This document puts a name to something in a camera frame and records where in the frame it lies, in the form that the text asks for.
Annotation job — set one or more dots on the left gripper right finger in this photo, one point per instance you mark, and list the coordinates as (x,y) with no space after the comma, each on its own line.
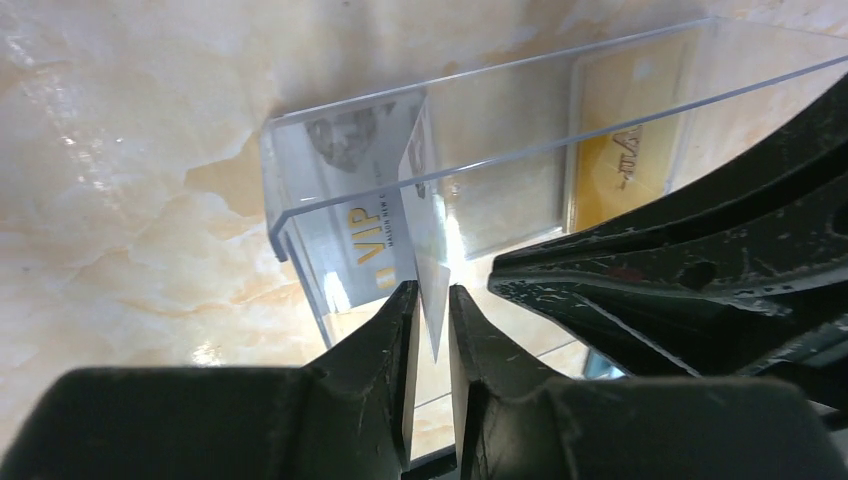
(517,418)

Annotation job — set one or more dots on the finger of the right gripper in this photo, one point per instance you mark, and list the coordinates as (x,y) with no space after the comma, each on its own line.
(765,298)
(801,156)

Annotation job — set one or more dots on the silver vip card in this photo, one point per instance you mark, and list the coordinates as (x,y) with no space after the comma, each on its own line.
(334,208)
(425,215)

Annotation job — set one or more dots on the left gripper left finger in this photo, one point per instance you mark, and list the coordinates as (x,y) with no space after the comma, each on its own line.
(347,414)

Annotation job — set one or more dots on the clear plastic box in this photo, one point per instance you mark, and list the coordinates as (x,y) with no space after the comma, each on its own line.
(502,132)

